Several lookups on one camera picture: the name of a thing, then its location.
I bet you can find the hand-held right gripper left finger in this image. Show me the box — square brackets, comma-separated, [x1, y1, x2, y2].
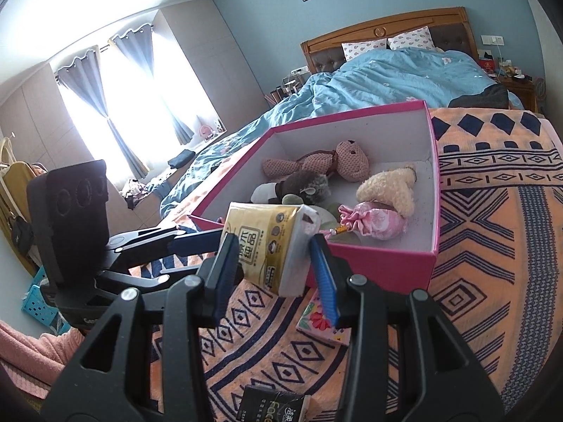
[42, 231, 245, 422]

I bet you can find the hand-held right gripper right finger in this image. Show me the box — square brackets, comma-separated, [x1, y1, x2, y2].
[309, 234, 504, 422]

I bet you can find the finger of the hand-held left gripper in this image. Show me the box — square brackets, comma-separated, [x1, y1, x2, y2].
[110, 226, 225, 270]
[105, 265, 207, 294]

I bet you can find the pink cardboard box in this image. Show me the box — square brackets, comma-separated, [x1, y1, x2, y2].
[189, 100, 443, 291]

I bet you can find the yellow tissue pack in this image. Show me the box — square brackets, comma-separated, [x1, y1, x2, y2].
[222, 201, 321, 297]

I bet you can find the pink satin pouch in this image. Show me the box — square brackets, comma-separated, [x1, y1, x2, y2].
[338, 200, 409, 242]

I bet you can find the brown plush toy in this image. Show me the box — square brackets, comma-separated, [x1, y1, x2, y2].
[251, 170, 331, 206]

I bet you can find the cream plush toy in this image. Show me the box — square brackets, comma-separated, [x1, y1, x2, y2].
[355, 165, 418, 217]

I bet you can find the black shoulder bag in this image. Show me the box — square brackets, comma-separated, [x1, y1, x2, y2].
[9, 217, 34, 256]

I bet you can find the person's left forearm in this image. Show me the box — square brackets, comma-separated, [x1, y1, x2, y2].
[0, 321, 86, 401]

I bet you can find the floral tissue packet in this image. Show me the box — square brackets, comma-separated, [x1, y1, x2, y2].
[296, 292, 350, 344]

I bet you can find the yellow hanging garment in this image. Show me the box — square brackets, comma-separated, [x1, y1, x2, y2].
[0, 160, 45, 273]

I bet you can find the pile of clothes by window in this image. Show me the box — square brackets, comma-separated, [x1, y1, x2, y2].
[119, 178, 156, 210]

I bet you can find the turquoise plastic basket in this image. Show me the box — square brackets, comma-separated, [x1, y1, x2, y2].
[21, 268, 63, 331]

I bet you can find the green plush toy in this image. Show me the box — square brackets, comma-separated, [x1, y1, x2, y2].
[281, 192, 341, 235]

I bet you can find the pink knitted teddy bear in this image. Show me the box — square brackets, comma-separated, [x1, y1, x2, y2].
[262, 140, 369, 183]

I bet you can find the black tissue packet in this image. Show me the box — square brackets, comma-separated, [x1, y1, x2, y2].
[235, 384, 312, 422]

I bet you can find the blue grey curtain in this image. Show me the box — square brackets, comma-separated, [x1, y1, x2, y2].
[110, 24, 194, 146]
[55, 46, 150, 181]

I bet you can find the orange patterned blanket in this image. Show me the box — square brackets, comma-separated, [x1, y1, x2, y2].
[145, 108, 563, 422]

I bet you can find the group of cosmetic bottles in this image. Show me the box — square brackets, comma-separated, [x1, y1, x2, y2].
[264, 75, 305, 106]

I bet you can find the blue floral duvet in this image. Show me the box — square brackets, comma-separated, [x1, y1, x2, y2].
[159, 46, 498, 218]

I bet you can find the white dotted pillow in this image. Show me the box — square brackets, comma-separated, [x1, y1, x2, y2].
[342, 37, 390, 63]
[387, 26, 436, 51]

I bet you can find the dark cloth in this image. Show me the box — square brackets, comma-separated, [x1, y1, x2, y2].
[449, 83, 511, 110]

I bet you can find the wooden bed headboard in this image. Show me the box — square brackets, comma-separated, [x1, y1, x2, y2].
[300, 7, 480, 75]

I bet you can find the wooden nightstand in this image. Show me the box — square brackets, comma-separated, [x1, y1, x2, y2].
[497, 72, 539, 113]

